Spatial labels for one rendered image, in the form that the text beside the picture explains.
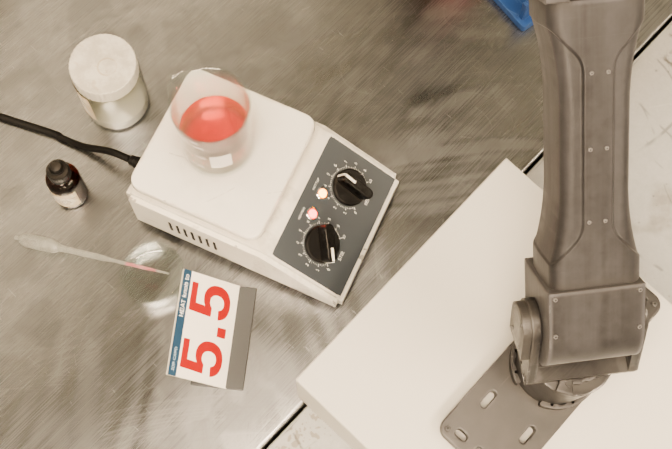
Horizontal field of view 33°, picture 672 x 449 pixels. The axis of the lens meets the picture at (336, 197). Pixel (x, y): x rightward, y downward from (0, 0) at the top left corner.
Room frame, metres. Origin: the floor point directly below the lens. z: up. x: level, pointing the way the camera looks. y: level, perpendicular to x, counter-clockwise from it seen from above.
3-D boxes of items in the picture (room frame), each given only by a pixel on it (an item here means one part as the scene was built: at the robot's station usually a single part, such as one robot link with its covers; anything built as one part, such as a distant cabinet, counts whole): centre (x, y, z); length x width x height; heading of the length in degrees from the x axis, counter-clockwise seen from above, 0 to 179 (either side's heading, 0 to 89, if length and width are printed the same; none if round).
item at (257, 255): (0.34, 0.07, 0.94); 0.22 x 0.13 x 0.08; 68
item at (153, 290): (0.26, 0.15, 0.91); 0.06 x 0.06 x 0.02
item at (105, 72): (0.43, 0.21, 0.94); 0.06 x 0.06 x 0.08
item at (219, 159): (0.36, 0.10, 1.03); 0.07 x 0.06 x 0.08; 56
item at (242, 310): (0.21, 0.10, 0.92); 0.09 x 0.06 x 0.04; 176
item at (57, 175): (0.34, 0.24, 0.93); 0.03 x 0.03 x 0.07
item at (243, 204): (0.35, 0.09, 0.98); 0.12 x 0.12 x 0.01; 68
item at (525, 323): (0.19, -0.17, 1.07); 0.09 x 0.06 x 0.06; 100
